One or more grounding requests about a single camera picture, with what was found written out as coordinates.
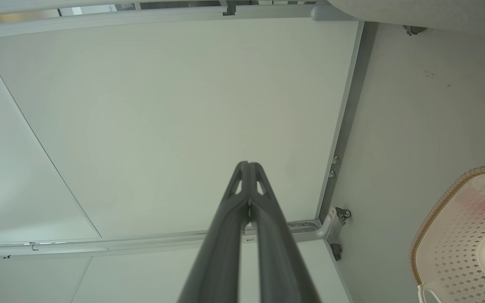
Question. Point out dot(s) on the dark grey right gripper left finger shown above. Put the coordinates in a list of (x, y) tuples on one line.
[(219, 252)]

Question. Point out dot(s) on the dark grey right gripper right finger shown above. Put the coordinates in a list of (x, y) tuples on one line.
[(280, 256)]

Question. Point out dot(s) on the cream laundry basket brown rim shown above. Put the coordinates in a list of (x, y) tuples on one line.
[(449, 252)]

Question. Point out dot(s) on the grey fabric sofa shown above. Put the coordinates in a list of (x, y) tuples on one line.
[(436, 12)]

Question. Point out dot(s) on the grey partition caster wheel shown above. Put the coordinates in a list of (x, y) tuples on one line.
[(343, 213)]

